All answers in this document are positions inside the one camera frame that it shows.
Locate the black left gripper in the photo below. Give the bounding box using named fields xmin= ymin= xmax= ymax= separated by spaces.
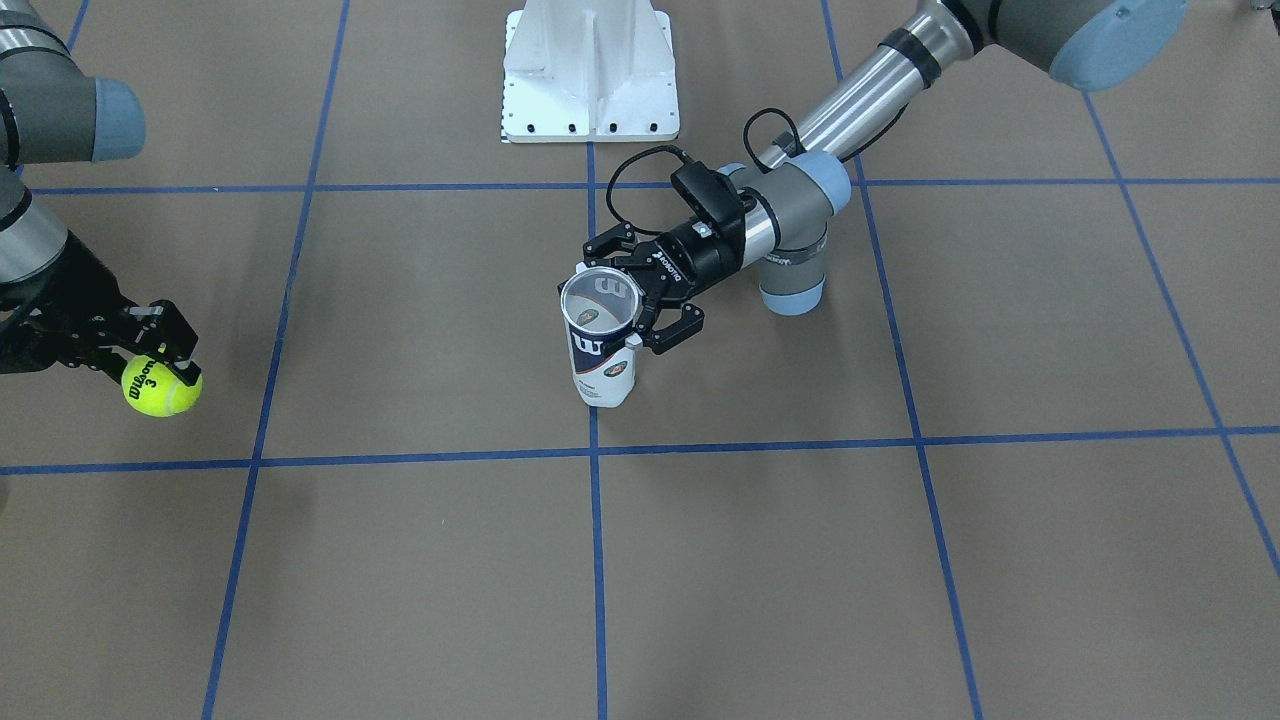
xmin=582 ymin=222 xmax=745 ymax=355

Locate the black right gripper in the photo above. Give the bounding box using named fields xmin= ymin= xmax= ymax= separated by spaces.
xmin=1 ymin=233 xmax=201 ymax=387

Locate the yellow tennis ball number three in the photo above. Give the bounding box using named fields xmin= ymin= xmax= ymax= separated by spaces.
xmin=122 ymin=356 xmax=204 ymax=418

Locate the white tennis ball can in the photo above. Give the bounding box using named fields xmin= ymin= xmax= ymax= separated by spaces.
xmin=559 ymin=263 xmax=643 ymax=407

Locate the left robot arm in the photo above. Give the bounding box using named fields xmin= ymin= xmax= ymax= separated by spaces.
xmin=562 ymin=1 xmax=1188 ymax=363

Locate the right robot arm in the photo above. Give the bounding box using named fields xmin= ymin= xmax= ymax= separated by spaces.
xmin=1 ymin=1 xmax=202 ymax=387

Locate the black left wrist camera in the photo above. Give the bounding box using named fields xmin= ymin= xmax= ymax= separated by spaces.
xmin=669 ymin=161 xmax=748 ymax=236

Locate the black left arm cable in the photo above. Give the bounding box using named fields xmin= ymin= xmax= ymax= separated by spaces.
xmin=605 ymin=108 xmax=911 ymax=233

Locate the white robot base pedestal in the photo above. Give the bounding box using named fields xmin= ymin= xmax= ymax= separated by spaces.
xmin=500 ymin=1 xmax=681 ymax=143

